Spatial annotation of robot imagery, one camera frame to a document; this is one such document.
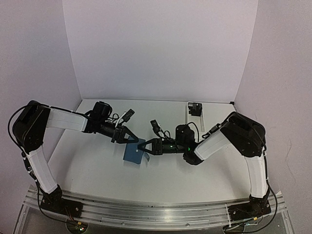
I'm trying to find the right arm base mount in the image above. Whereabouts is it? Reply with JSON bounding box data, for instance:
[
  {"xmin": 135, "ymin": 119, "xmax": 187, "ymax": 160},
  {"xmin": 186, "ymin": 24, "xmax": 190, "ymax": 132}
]
[{"xmin": 228, "ymin": 191, "xmax": 271, "ymax": 221}]

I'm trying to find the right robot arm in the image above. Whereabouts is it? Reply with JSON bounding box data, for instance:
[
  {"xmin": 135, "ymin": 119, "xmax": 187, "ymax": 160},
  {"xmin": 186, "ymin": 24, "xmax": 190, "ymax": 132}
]
[{"xmin": 137, "ymin": 112, "xmax": 270, "ymax": 199}]

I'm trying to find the white plastic tray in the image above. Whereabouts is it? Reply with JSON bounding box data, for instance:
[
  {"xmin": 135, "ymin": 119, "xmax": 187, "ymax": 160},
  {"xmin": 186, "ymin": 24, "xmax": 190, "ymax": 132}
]
[{"xmin": 186, "ymin": 102, "xmax": 205, "ymax": 137}]

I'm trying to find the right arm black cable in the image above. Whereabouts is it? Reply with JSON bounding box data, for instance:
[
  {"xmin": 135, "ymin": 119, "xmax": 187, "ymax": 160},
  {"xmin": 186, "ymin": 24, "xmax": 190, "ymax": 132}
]
[{"xmin": 225, "ymin": 190, "xmax": 281, "ymax": 231}]

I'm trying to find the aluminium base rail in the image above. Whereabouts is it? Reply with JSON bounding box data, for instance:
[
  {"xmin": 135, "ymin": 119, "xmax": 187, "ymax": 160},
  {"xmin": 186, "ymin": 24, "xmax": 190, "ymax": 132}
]
[{"xmin": 13, "ymin": 186, "xmax": 294, "ymax": 234}]

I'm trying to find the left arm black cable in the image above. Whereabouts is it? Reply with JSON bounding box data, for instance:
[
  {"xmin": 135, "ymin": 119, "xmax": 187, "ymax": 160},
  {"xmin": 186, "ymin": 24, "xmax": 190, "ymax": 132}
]
[{"xmin": 6, "ymin": 103, "xmax": 78, "ymax": 222}]

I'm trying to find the black credit card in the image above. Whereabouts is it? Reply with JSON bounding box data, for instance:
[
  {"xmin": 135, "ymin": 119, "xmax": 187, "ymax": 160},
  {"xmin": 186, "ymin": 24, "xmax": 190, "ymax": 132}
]
[{"xmin": 188, "ymin": 102, "xmax": 202, "ymax": 117}]

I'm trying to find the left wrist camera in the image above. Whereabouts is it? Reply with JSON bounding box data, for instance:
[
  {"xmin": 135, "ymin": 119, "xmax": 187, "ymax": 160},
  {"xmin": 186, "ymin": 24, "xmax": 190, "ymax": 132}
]
[{"xmin": 116, "ymin": 109, "xmax": 135, "ymax": 126}]

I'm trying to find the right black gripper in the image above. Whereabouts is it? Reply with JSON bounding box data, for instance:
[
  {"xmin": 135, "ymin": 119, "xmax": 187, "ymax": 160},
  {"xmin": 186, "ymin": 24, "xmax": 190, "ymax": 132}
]
[{"xmin": 137, "ymin": 137, "xmax": 187, "ymax": 155}]

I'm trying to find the blue card holder wallet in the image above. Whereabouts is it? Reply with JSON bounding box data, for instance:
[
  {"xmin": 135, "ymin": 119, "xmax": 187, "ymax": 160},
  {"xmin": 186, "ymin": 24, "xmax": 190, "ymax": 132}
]
[{"xmin": 123, "ymin": 138, "xmax": 150, "ymax": 165}]

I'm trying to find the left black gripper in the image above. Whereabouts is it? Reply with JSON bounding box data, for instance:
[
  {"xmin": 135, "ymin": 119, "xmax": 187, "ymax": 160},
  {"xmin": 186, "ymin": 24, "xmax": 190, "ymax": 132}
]
[{"xmin": 98, "ymin": 118, "xmax": 138, "ymax": 143}]

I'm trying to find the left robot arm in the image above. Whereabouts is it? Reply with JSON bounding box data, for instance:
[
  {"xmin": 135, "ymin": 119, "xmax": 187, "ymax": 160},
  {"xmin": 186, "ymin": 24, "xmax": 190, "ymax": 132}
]
[{"xmin": 7, "ymin": 100, "xmax": 138, "ymax": 212}]

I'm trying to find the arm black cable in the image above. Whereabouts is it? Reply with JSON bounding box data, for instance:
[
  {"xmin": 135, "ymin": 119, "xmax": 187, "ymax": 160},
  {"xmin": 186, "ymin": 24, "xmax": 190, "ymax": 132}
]
[
  {"xmin": 225, "ymin": 190, "xmax": 281, "ymax": 231},
  {"xmin": 6, "ymin": 103, "xmax": 78, "ymax": 222}
]

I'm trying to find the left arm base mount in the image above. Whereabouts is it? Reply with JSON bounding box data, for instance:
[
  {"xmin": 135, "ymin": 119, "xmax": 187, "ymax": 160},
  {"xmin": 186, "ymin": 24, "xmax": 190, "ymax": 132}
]
[{"xmin": 40, "ymin": 185, "xmax": 83, "ymax": 218}]

